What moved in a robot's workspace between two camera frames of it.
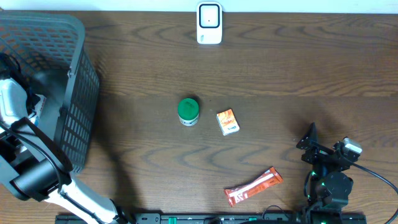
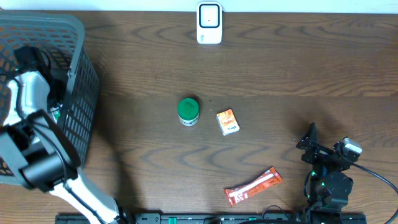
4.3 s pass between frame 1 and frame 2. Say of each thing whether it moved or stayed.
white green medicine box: moved
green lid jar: stayed
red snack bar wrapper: stayed
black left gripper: moved
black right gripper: stayed
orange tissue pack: stayed
